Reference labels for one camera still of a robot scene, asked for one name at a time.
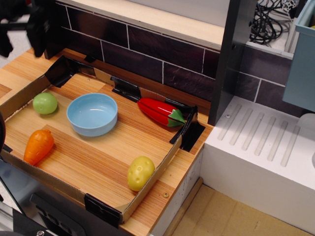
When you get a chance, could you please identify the teal plastic bin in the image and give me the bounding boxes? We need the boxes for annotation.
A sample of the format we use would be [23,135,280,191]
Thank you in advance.
[283,0,315,111]

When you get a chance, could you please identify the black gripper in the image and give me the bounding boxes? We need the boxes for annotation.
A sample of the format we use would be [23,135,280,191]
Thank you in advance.
[0,0,58,58]

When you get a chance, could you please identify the green toy pear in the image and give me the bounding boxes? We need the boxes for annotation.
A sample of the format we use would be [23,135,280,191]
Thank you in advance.
[32,92,58,115]

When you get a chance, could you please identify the light blue plastic bowl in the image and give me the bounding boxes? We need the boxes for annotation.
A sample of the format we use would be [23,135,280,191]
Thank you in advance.
[66,93,118,137]

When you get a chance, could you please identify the tangled black cables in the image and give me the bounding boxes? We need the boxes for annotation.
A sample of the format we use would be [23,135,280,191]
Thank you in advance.
[249,0,302,45]

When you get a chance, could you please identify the red toy chili pepper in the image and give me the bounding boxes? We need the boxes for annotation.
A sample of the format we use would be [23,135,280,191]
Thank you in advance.
[137,98,186,127]

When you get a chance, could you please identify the yellow toy potato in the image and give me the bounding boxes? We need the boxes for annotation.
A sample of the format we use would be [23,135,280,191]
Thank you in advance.
[127,156,155,192]

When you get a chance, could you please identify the white toy sink drainboard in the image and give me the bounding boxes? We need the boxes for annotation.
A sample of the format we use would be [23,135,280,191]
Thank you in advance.
[201,97,315,234]

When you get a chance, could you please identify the dark grey vertical post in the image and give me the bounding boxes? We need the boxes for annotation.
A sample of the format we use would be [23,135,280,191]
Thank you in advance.
[208,0,257,125]

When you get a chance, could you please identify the orange toy carrot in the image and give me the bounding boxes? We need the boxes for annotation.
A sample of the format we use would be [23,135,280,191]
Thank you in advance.
[24,129,54,165]

